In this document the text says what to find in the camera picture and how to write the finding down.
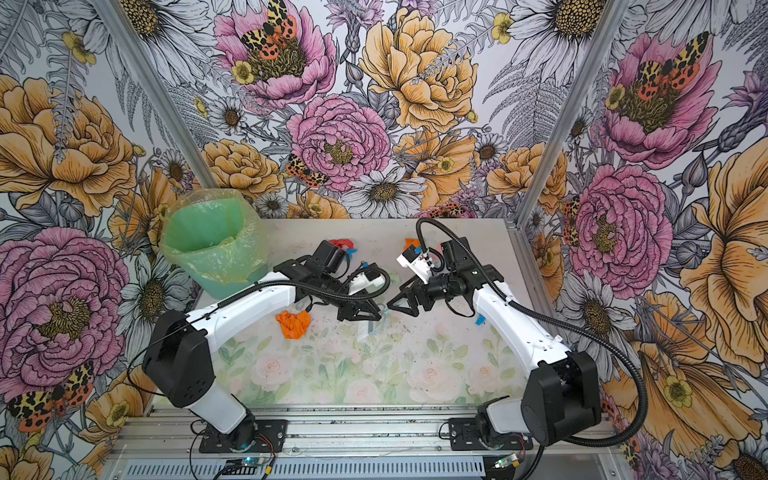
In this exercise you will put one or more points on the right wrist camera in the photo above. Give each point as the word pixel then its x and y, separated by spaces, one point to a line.
pixel 419 262

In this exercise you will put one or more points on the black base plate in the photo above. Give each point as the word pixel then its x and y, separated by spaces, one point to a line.
pixel 252 436
pixel 465 434

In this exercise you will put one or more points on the aluminium rail frame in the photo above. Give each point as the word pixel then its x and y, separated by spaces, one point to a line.
pixel 345 442

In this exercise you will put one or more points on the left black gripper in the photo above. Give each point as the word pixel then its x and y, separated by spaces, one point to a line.
pixel 350 309

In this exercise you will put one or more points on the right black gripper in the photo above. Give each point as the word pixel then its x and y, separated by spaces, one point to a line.
pixel 411 292

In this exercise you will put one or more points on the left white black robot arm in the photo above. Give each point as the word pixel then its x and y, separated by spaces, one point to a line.
pixel 179 356

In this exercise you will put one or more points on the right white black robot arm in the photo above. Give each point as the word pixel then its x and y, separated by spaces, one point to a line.
pixel 561 396

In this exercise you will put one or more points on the green bin with bag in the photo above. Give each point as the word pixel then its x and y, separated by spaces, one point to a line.
pixel 217 238

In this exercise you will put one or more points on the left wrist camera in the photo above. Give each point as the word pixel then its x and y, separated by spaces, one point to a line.
pixel 367 276

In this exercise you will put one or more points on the red paper scrap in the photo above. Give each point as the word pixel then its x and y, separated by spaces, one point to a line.
pixel 344 244

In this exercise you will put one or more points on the grey-green hand brush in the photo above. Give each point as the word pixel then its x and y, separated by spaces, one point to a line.
pixel 367 329

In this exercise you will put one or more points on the orange paper scrap near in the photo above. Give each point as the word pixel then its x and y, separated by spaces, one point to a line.
pixel 294 325

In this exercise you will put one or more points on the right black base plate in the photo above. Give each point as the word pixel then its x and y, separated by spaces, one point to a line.
pixel 465 434

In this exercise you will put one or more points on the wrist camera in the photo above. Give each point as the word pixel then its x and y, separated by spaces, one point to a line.
pixel 419 262
pixel 367 276

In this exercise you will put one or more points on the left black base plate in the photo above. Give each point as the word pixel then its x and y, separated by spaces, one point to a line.
pixel 252 436

